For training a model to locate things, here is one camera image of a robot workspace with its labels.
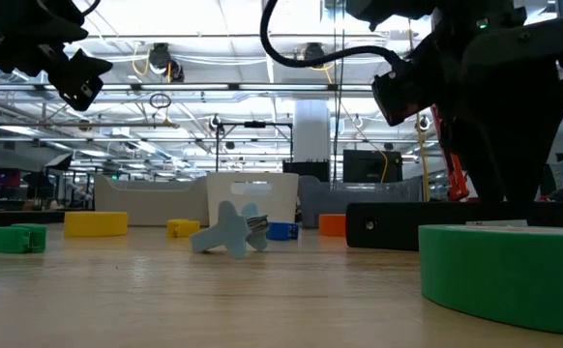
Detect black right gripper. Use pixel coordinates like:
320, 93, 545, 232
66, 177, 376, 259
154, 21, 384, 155
406, 0, 563, 203

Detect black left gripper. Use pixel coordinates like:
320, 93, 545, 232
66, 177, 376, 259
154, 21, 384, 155
0, 0, 114, 112

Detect black stapler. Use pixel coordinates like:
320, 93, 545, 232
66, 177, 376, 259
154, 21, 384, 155
344, 201, 563, 252

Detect yellow tape roll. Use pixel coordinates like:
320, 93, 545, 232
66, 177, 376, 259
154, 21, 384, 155
63, 211, 130, 239

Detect green tape roll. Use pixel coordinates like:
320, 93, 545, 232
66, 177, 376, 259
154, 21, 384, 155
417, 223, 563, 337

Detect green stapler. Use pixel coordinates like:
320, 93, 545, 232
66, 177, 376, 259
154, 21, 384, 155
0, 222, 48, 254

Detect small yellow stapler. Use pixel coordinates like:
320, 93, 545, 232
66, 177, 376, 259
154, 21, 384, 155
165, 218, 201, 239

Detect orange tape roll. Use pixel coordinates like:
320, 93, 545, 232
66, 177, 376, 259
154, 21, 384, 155
318, 213, 348, 238

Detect grey-blue staple remover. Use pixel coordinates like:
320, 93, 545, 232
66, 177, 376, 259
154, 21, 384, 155
189, 199, 270, 261

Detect small blue stapler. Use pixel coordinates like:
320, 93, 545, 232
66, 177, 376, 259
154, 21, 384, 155
265, 220, 300, 242

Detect black screen back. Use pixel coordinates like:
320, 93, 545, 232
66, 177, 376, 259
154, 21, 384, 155
342, 149, 404, 185

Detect light grey plastic bin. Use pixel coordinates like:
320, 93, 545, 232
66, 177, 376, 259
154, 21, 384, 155
93, 174, 210, 228

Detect dark translucent plastic bin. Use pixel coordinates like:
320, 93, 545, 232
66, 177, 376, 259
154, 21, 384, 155
297, 174, 426, 229

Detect black equipment box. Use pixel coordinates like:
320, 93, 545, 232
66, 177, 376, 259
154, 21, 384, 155
281, 159, 332, 183

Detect white plastic bin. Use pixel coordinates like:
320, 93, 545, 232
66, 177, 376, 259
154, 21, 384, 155
206, 171, 301, 228

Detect yellow hanging cable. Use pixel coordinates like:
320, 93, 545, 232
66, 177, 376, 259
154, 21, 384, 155
414, 113, 431, 203

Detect ceiling cable reel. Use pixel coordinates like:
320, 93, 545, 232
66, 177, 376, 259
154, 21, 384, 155
303, 42, 327, 65
147, 42, 186, 83

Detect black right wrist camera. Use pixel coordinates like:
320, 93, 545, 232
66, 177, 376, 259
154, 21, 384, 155
370, 60, 440, 128

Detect black aluminium table frame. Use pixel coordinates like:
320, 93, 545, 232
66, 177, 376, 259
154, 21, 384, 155
0, 208, 95, 228

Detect black camera stand frame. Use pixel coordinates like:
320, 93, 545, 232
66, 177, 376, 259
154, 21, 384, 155
215, 120, 295, 174

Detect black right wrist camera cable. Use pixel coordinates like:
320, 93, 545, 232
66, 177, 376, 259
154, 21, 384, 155
259, 0, 404, 69

